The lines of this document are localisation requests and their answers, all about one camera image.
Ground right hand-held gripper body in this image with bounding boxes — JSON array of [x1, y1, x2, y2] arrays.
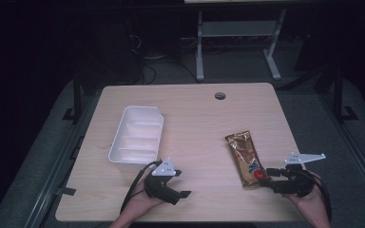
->
[[270, 152, 327, 199]]

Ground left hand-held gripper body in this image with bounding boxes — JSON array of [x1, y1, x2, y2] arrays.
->
[[144, 157, 183, 205]]

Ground gold snack packet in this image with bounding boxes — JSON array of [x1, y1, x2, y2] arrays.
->
[[224, 129, 269, 190]]

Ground person's left hand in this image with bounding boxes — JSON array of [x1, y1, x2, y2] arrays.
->
[[126, 180, 166, 219]]

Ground person's right hand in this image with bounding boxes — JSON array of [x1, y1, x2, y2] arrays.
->
[[284, 170, 324, 220]]

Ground white plastic bin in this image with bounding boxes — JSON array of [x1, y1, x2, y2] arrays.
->
[[107, 104, 164, 165]]

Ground black metal stand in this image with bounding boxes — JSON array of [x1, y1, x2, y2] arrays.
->
[[62, 75, 84, 124], [332, 65, 359, 124]]

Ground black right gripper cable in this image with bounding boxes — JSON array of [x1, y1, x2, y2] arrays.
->
[[308, 172, 333, 223]]

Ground black floor cables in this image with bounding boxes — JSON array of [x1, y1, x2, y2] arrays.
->
[[127, 32, 199, 86]]

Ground white metal desk frame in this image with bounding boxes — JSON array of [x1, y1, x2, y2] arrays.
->
[[195, 9, 288, 82]]

